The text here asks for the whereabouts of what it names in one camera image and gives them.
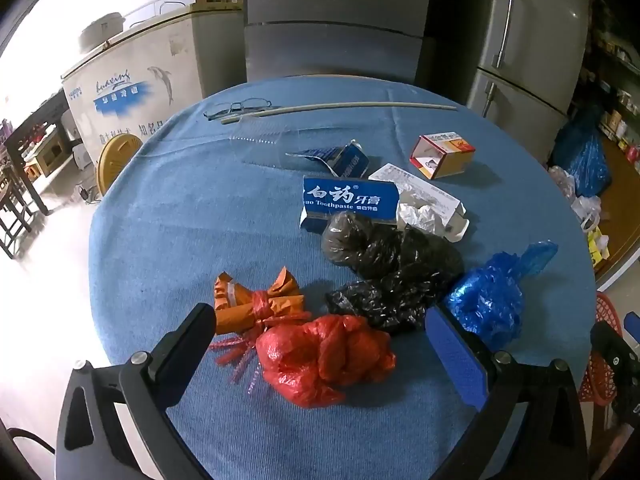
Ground red plastic bag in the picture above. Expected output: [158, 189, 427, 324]
[256, 314, 397, 408]

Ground long thin wooden stick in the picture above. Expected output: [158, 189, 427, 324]
[221, 101, 458, 125]

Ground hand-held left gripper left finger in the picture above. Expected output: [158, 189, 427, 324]
[54, 302, 218, 480]

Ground white cardboard box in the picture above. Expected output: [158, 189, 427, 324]
[369, 162, 471, 243]

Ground dark wooden chair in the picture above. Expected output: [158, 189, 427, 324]
[0, 160, 51, 258]

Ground large blue plastic sack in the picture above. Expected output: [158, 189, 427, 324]
[550, 107, 612, 198]

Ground person's right forearm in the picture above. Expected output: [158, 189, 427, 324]
[607, 422, 640, 480]

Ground white chest freezer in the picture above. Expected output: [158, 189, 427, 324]
[61, 2, 203, 161]

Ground dark wooden table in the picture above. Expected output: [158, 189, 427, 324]
[5, 92, 71, 216]

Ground white plastic bags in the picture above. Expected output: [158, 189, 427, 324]
[547, 165, 603, 231]

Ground grey refrigerator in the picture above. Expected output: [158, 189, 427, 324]
[243, 0, 436, 83]

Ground white plastic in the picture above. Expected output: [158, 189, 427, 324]
[397, 203, 448, 236]

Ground orange paper bundle red tie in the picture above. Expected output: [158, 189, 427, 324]
[209, 266, 313, 392]

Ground black plastic bag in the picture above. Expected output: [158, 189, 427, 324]
[325, 275, 451, 336]

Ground silver refrigerator with handle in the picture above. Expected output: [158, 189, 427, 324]
[467, 0, 591, 121]

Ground torn blue cardboard box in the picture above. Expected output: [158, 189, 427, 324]
[285, 141, 371, 178]

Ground yellow package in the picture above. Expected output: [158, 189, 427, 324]
[587, 227, 611, 266]

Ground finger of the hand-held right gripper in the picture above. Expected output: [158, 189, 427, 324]
[590, 320, 632, 378]

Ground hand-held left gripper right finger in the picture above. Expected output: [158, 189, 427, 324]
[424, 304, 588, 480]

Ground eyeglasses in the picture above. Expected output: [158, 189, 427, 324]
[203, 98, 273, 121]

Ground blue plastic bag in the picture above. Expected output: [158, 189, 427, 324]
[442, 240, 559, 353]

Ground yellow round stool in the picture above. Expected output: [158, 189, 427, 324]
[96, 135, 146, 196]

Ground grey round lid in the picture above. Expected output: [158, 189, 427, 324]
[79, 12, 126, 53]

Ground shelf with goods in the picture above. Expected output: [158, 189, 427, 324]
[582, 10, 640, 161]

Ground clear plastic packaging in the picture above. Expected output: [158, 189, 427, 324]
[232, 115, 301, 171]

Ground red and yellow cardboard box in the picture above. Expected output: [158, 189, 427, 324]
[409, 132, 476, 180]

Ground red plastic basket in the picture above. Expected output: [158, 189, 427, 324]
[579, 291, 623, 406]

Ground blue toothpaste box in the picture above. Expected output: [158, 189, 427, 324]
[299, 176, 400, 233]

